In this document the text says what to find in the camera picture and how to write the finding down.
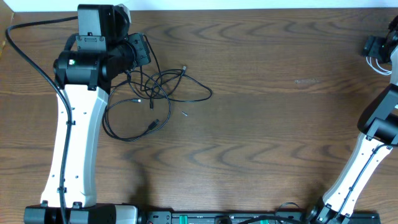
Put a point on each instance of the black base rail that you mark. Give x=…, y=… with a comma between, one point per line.
x=164, y=217

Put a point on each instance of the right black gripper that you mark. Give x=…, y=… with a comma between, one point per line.
x=375, y=45

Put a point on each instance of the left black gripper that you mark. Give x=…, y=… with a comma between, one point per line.
x=145, y=55

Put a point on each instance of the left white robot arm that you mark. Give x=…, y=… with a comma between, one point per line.
x=84, y=72

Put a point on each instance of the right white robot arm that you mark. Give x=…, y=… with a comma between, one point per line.
x=378, y=137

